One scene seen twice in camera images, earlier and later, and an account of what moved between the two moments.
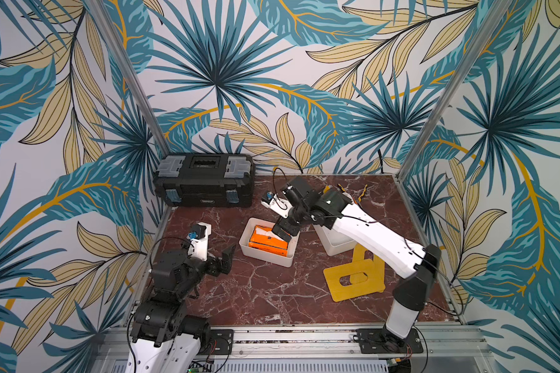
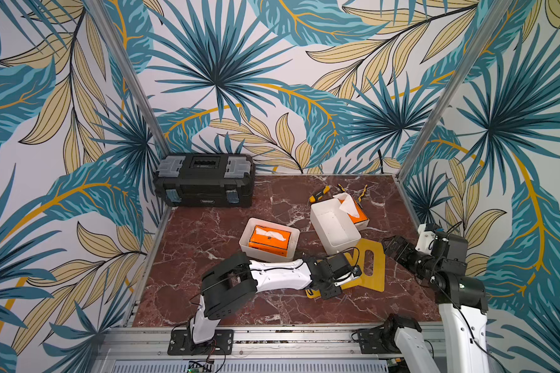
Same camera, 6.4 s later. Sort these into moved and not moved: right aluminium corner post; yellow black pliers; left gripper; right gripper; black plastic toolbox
Moved: left gripper; right gripper
Not moved: yellow black pliers; right aluminium corner post; black plastic toolbox
